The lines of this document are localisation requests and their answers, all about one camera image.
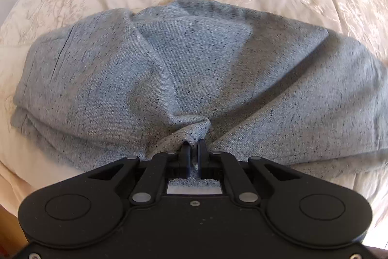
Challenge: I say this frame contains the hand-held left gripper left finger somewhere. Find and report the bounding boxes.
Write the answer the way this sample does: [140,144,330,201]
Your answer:
[87,141,192,206]

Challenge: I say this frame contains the grey-blue speckled pants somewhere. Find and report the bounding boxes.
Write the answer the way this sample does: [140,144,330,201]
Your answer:
[10,0,388,187]

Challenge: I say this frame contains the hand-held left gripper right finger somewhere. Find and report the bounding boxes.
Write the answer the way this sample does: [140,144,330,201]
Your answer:
[197,140,301,207]

